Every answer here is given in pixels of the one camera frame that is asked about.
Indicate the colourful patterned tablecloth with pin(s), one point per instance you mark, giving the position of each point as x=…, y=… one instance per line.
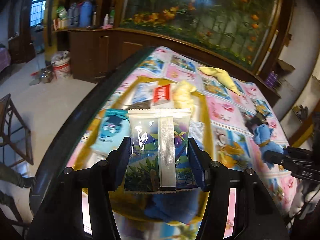
x=217, y=125

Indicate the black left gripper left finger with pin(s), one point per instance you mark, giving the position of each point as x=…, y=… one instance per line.
x=117, y=164

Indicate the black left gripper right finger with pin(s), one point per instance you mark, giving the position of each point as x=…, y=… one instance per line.
x=200, y=165

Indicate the pale yellow cloth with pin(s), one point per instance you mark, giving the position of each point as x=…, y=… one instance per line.
x=222, y=76

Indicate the blue towel cloth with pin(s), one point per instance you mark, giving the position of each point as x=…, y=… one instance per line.
x=180, y=206

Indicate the blue thermos jug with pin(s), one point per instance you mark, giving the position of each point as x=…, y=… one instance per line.
x=85, y=14

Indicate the white plastic bucket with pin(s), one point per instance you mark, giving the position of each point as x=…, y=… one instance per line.
x=61, y=64

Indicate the rolled cream towel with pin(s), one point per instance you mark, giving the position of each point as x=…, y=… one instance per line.
x=182, y=95

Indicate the landscape print wipes pack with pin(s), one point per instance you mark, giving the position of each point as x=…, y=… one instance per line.
x=159, y=159

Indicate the blue plush toy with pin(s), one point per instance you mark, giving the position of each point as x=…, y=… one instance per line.
x=262, y=138

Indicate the purple bottles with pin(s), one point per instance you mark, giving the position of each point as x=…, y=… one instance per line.
x=271, y=79

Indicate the flower mural glass panel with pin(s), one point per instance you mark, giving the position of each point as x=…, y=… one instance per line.
x=233, y=29

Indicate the white gloved right hand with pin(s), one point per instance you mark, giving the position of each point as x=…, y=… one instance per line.
x=305, y=199

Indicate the dark wooden cabinet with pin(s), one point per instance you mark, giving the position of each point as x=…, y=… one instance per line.
x=96, y=53

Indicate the metal kettle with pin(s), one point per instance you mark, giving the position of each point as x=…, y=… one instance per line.
x=46, y=74

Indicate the grey thermos jug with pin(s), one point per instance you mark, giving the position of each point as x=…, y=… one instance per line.
x=73, y=16

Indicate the white desiccant packet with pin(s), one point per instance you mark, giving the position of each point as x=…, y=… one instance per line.
x=144, y=92

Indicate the yellow cardboard box tray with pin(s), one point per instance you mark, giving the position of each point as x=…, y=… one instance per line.
x=160, y=181

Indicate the dark wooden chair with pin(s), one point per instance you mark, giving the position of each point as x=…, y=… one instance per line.
x=15, y=134

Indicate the red white wet wipes pack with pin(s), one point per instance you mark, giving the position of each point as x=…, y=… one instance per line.
x=161, y=95

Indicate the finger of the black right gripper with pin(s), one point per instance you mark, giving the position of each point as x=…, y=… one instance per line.
x=302, y=163

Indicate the blue monster tissue pack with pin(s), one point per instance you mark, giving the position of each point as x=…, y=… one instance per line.
x=112, y=130

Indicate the black round object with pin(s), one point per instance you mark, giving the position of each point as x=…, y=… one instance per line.
x=257, y=120

